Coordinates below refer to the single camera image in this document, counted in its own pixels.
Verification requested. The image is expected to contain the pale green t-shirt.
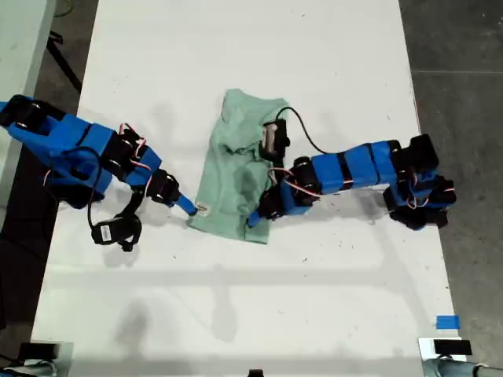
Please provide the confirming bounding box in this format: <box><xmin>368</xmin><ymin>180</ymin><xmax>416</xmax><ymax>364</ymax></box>
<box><xmin>185</xmin><ymin>88</ymin><xmax>294</xmax><ymax>245</ymax></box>

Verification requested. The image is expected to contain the black stand leg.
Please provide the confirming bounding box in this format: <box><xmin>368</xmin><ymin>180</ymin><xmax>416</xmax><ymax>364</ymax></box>
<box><xmin>46</xmin><ymin>33</ymin><xmax>84</xmax><ymax>93</ymax></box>

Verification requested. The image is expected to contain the blue tape strip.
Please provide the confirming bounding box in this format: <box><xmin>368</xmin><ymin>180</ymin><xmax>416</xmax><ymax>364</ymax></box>
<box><xmin>435</xmin><ymin>314</ymin><xmax>461</xmax><ymax>330</ymax></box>

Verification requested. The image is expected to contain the small black box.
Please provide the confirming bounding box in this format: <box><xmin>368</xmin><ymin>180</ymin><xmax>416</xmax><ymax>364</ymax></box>
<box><xmin>18</xmin><ymin>342</ymin><xmax>61</xmax><ymax>361</ymax></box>
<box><xmin>433</xmin><ymin>339</ymin><xmax>472</xmax><ymax>357</ymax></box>

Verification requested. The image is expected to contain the pale side table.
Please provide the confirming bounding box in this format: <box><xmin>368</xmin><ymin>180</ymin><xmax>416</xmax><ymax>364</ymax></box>
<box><xmin>0</xmin><ymin>0</ymin><xmax>57</xmax><ymax>232</ymax></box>

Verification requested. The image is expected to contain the grey blue clamp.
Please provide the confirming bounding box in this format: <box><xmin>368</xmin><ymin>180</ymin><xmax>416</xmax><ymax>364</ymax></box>
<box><xmin>0</xmin><ymin>360</ymin><xmax>56</xmax><ymax>377</ymax></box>
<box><xmin>423</xmin><ymin>357</ymin><xmax>503</xmax><ymax>377</ymax></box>

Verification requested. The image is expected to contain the black grey camera box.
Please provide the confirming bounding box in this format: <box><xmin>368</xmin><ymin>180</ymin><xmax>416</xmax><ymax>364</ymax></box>
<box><xmin>261</xmin><ymin>119</ymin><xmax>291</xmax><ymax>162</ymax></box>

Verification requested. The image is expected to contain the black camera cable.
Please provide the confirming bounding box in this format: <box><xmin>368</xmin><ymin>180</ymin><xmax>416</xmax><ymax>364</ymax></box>
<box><xmin>62</xmin><ymin>145</ymin><xmax>102</xmax><ymax>231</ymax></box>
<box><xmin>274</xmin><ymin>106</ymin><xmax>330</xmax><ymax>156</ymax></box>

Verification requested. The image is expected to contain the black camera box white label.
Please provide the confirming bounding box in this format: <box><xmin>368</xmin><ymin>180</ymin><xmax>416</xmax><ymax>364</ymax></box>
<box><xmin>90</xmin><ymin>221</ymin><xmax>119</xmax><ymax>247</ymax></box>

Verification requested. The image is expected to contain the green cable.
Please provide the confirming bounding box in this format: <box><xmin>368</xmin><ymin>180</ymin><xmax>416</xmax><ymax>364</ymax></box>
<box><xmin>53</xmin><ymin>0</ymin><xmax>76</xmax><ymax>18</ymax></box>

